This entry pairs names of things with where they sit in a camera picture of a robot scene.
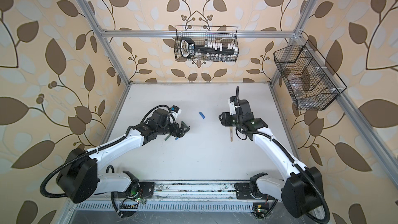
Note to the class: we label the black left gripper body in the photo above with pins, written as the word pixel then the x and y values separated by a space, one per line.
pixel 173 129

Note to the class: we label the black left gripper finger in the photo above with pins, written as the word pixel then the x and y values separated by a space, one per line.
pixel 183 131
pixel 184 123

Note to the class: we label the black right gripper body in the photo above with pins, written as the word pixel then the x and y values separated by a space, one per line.
pixel 231 120

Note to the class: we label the beige fountain pen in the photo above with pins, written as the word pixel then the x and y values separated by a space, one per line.
pixel 231 134

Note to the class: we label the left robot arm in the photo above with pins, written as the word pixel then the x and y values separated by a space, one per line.
pixel 80 177

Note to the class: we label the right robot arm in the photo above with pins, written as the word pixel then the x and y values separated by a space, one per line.
pixel 301 188

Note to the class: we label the black tool in basket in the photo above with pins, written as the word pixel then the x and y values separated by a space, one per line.
pixel 189 48

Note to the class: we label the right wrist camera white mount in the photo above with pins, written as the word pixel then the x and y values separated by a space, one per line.
pixel 234 105

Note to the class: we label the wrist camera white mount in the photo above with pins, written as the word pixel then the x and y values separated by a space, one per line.
pixel 234 105
pixel 175 111

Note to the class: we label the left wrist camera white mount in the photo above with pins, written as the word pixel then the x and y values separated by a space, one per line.
pixel 175 111

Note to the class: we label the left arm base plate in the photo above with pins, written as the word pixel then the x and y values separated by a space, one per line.
pixel 142 189

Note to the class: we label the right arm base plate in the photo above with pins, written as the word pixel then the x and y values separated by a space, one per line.
pixel 248 191

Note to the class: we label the black wire basket back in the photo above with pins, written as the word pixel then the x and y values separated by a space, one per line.
pixel 220 34

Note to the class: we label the black wire basket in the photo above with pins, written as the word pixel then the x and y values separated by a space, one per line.
pixel 220 34
pixel 311 81

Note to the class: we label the black wire basket right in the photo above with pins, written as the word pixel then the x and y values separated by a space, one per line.
pixel 311 81

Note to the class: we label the aluminium cage frame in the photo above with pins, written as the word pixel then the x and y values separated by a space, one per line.
pixel 359 39

